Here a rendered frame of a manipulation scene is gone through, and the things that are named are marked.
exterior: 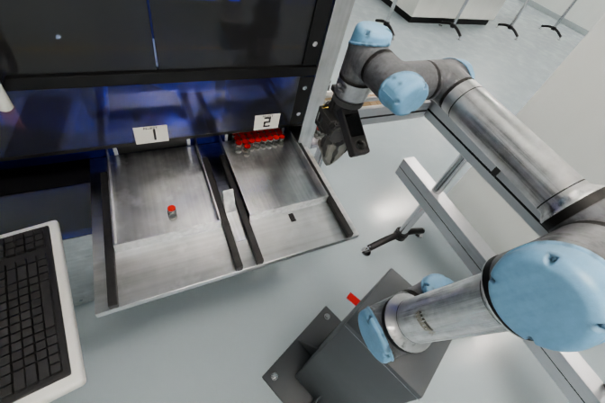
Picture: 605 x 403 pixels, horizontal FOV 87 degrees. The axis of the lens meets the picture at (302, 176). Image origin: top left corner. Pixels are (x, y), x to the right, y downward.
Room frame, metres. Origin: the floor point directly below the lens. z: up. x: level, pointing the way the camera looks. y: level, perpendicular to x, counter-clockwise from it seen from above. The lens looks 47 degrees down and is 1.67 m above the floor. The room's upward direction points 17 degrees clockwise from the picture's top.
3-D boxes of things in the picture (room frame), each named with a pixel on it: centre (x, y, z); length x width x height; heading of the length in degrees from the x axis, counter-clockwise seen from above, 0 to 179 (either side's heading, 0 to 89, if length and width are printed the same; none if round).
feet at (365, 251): (1.24, -0.69, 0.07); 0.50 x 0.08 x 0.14; 127
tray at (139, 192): (0.52, 0.38, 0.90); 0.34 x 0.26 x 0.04; 37
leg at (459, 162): (1.24, -0.69, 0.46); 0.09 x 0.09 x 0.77; 37
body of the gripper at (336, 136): (0.64, -0.04, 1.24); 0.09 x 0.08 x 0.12; 37
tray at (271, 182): (0.72, 0.11, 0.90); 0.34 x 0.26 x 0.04; 37
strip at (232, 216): (0.50, 0.15, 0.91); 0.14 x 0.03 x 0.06; 38
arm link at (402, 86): (0.56, -0.12, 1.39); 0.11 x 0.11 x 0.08; 39
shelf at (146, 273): (0.57, 0.20, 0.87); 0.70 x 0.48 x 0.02; 127
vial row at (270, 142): (0.81, 0.17, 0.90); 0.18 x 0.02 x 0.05; 127
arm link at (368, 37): (0.63, -0.05, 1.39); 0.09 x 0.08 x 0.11; 39
